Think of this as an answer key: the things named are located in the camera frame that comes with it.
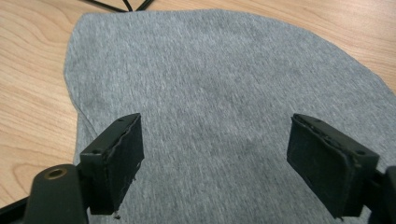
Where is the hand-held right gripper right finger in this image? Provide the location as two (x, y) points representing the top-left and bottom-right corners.
(286, 113), (381, 219)

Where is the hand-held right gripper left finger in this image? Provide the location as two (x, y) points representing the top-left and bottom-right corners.
(79, 112), (146, 217)

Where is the grey cloth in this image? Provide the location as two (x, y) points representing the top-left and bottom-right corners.
(64, 8), (396, 224)

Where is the black cable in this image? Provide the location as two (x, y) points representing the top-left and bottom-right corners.
(81, 0), (155, 13)

